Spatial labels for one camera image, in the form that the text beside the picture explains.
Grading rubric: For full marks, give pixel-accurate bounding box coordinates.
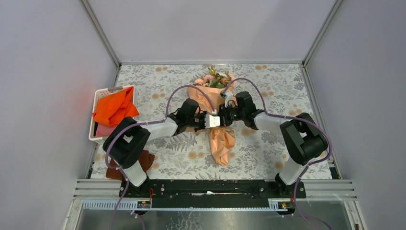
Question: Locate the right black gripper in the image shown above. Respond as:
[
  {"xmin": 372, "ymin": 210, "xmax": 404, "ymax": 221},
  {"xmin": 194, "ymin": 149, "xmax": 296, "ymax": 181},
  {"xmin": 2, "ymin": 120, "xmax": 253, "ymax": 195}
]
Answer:
[{"xmin": 217, "ymin": 103, "xmax": 245, "ymax": 127}]

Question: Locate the tan satin ribbon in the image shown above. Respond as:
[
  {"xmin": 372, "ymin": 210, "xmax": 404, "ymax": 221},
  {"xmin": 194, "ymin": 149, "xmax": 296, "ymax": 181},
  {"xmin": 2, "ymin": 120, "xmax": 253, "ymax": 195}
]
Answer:
[{"xmin": 184, "ymin": 125, "xmax": 236, "ymax": 137}]

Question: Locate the beige kraft wrapping paper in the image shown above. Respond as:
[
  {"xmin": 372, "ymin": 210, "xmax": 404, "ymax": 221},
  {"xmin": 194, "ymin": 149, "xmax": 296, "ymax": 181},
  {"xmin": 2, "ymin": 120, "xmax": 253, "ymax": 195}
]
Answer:
[{"xmin": 187, "ymin": 74, "xmax": 236, "ymax": 166}]

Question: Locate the pink fake flower bouquet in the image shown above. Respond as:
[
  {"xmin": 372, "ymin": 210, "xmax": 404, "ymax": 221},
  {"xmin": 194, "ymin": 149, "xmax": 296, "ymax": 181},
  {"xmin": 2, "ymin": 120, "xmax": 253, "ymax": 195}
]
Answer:
[{"xmin": 193, "ymin": 65, "xmax": 235, "ymax": 89}]

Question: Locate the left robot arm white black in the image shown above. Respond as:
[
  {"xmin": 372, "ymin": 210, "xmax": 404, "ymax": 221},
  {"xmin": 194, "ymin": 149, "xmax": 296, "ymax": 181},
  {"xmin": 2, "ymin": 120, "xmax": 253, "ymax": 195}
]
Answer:
[{"xmin": 102, "ymin": 99, "xmax": 210, "ymax": 197}]

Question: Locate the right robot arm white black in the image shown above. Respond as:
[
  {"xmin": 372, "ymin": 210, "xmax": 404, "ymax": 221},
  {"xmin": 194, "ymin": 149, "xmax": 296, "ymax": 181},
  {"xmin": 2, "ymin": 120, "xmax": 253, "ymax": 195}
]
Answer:
[{"xmin": 218, "ymin": 91, "xmax": 329, "ymax": 197}]

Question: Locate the floral patterned table mat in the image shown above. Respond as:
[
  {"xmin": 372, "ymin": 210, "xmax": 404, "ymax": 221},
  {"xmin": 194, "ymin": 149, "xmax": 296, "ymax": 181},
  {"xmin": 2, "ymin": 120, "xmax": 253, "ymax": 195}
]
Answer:
[{"xmin": 116, "ymin": 64, "xmax": 313, "ymax": 180}]

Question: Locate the brown cloth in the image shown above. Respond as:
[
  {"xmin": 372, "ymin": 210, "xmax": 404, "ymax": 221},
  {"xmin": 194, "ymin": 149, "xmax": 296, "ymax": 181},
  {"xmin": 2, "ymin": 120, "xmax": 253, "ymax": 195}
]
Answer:
[{"xmin": 105, "ymin": 150, "xmax": 156, "ymax": 181}]

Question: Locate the orange cloth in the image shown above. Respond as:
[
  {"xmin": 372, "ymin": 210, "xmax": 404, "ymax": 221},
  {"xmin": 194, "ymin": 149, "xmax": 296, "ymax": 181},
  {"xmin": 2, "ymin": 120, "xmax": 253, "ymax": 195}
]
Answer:
[{"xmin": 92, "ymin": 86, "xmax": 139, "ymax": 127}]

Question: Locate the white plastic basket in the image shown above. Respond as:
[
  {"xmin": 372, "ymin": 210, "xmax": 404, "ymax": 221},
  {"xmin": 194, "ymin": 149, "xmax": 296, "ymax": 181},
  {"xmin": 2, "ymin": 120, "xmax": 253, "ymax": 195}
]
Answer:
[{"xmin": 89, "ymin": 85, "xmax": 134, "ymax": 144}]

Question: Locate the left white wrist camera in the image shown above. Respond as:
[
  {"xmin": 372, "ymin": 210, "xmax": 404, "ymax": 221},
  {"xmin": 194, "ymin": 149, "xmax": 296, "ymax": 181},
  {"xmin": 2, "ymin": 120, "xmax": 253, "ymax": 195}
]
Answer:
[{"xmin": 204, "ymin": 110, "xmax": 221, "ymax": 129}]

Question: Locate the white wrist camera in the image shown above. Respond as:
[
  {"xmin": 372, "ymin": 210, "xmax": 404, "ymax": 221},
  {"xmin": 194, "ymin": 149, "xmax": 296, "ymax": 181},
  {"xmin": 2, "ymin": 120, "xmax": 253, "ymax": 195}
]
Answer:
[
  {"xmin": 220, "ymin": 90, "xmax": 235, "ymax": 108},
  {"xmin": 204, "ymin": 110, "xmax": 221, "ymax": 129}
]

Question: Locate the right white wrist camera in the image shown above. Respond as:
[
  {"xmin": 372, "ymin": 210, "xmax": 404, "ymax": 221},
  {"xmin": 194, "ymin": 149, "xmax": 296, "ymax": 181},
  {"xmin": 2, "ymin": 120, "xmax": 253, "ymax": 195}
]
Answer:
[{"xmin": 220, "ymin": 90, "xmax": 235, "ymax": 108}]

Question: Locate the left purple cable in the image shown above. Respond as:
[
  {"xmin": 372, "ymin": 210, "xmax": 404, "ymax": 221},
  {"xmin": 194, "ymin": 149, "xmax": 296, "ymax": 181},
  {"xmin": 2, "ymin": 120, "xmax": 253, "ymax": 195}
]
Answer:
[{"xmin": 104, "ymin": 85, "xmax": 218, "ymax": 230}]

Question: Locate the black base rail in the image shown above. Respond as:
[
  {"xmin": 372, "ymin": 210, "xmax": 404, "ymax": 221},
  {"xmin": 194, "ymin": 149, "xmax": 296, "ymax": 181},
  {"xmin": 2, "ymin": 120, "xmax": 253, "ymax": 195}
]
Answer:
[{"xmin": 119, "ymin": 179, "xmax": 306, "ymax": 208}]

